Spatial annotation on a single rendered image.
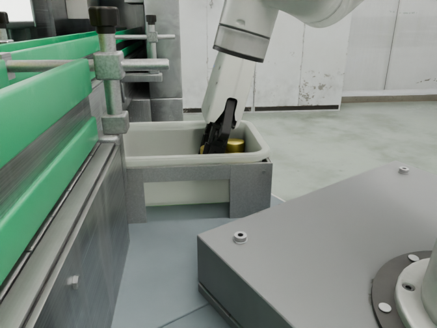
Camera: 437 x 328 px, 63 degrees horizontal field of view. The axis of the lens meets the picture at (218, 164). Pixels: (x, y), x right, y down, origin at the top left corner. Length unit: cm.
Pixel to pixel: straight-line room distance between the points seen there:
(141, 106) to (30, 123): 105
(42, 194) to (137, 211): 25
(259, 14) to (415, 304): 37
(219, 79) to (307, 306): 31
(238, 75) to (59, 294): 36
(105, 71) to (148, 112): 89
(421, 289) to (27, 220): 26
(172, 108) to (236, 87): 78
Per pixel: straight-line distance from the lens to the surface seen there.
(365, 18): 497
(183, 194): 47
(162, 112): 127
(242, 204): 48
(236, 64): 49
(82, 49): 74
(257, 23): 50
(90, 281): 27
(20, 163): 22
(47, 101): 26
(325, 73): 433
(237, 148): 58
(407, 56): 530
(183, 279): 39
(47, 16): 124
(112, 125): 40
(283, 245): 33
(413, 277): 32
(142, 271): 41
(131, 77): 103
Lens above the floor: 100
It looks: 22 degrees down
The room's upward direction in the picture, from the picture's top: straight up
